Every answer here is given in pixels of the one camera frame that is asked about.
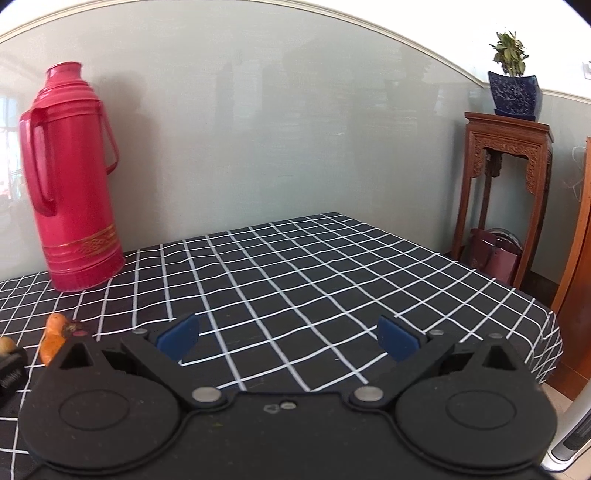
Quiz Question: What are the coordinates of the rear dark mangosteen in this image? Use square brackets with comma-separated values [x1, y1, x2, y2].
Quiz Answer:
[62, 321, 88, 338]

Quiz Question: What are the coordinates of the black white checkered tablecloth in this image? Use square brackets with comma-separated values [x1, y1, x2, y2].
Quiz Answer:
[1, 212, 563, 479]

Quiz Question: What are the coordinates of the maroon handbag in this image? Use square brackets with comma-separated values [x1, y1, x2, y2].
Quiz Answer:
[468, 228, 523, 285]

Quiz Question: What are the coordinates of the wooden cabinet edge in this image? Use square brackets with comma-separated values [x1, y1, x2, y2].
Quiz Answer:
[549, 145, 590, 400]

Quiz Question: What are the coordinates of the white floor appliance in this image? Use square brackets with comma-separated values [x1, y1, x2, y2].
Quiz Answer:
[542, 383, 590, 472]

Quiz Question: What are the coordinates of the red thermos flask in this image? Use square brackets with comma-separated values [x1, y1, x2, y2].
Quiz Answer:
[19, 61, 124, 292]

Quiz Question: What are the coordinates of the carved wooden plant stand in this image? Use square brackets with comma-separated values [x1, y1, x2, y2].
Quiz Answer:
[451, 112, 554, 288]

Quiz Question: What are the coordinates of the blue ceramic flower pot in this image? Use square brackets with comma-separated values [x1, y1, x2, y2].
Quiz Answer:
[488, 71, 543, 122]

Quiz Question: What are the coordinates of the green potted plant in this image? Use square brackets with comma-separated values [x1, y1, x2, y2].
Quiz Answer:
[492, 32, 529, 77]

